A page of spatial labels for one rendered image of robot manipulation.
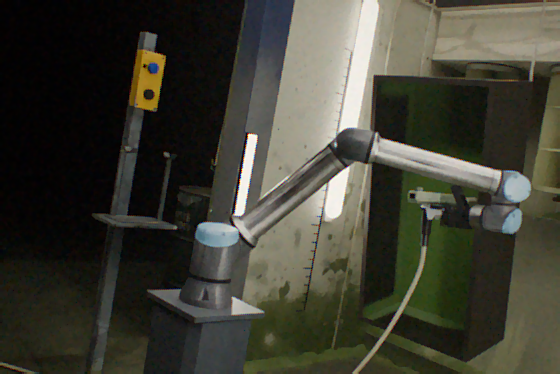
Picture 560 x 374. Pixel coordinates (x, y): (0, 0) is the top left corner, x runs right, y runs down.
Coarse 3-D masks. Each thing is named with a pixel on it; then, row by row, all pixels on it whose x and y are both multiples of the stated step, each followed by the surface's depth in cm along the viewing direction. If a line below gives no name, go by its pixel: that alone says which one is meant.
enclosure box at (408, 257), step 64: (384, 128) 292; (448, 128) 294; (512, 128) 255; (384, 192) 301; (448, 192) 298; (384, 256) 310; (448, 256) 302; (512, 256) 277; (384, 320) 303; (448, 320) 305
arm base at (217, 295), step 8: (192, 280) 210; (200, 280) 208; (208, 280) 208; (216, 280) 209; (224, 280) 211; (184, 288) 212; (192, 288) 209; (200, 288) 208; (208, 288) 208; (216, 288) 209; (224, 288) 211; (184, 296) 209; (192, 296) 208; (200, 296) 207; (208, 296) 207; (216, 296) 208; (224, 296) 210; (192, 304) 207; (200, 304) 207; (208, 304) 207; (216, 304) 208; (224, 304) 210
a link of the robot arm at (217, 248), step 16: (208, 224) 216; (224, 224) 220; (208, 240) 208; (224, 240) 208; (192, 256) 212; (208, 256) 208; (224, 256) 209; (192, 272) 211; (208, 272) 208; (224, 272) 210
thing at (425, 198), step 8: (416, 192) 229; (424, 192) 232; (416, 200) 229; (424, 200) 232; (432, 200) 236; (440, 200) 241; (448, 200) 245; (472, 200) 262; (424, 208) 237; (424, 216) 238; (424, 224) 238; (424, 232) 237; (424, 240) 238
